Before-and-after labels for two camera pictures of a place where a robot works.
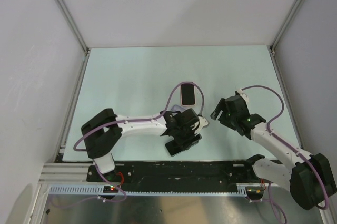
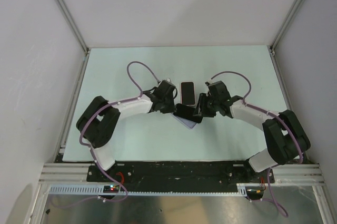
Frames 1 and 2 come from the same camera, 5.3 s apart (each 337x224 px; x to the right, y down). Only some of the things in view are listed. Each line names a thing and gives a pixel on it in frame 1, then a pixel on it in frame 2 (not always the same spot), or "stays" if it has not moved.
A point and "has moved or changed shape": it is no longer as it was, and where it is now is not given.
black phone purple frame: [187, 94] stays
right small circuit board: [254, 192] stays
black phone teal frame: [174, 149] has moved or changed shape
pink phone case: [188, 95] stays
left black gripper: [185, 143] → [171, 108]
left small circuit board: [110, 188] stays
